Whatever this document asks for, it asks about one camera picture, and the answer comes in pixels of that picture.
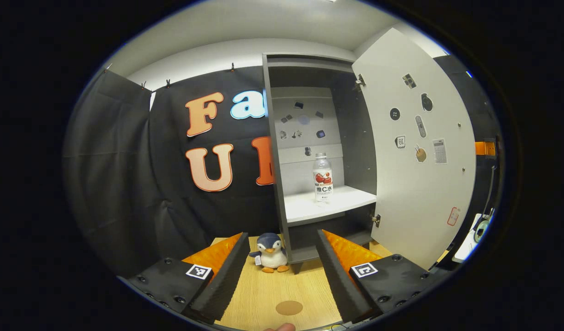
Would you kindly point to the white cabinet door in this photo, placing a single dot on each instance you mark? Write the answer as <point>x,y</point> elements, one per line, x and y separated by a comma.
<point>419,197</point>

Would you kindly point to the penguin plush toy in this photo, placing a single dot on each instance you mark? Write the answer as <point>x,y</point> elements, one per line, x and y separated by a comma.
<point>271,257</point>

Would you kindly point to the black backdrop cloth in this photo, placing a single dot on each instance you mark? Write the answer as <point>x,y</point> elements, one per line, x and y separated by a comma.
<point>125,184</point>

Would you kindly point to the white cabinet shelf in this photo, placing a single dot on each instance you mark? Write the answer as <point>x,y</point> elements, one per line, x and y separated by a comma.
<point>318,204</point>

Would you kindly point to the grey cabinet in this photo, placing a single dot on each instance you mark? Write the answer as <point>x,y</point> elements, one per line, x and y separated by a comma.
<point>355,138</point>

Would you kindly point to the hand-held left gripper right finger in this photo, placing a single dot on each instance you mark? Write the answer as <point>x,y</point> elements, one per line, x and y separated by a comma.
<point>334,280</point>

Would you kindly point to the white flat object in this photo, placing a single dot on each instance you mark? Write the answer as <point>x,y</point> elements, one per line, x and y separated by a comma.
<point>465,246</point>

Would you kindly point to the metal door hinge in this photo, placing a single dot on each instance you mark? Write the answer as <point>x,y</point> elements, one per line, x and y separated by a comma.
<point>376,219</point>
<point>359,82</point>

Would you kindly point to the clear bottle with red label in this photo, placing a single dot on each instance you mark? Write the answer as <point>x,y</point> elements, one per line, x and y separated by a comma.
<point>323,180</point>

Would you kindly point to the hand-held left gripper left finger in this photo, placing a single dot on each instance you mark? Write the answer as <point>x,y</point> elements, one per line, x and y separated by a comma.
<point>226,280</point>

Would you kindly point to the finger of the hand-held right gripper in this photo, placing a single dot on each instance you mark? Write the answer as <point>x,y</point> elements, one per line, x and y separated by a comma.
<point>483,148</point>

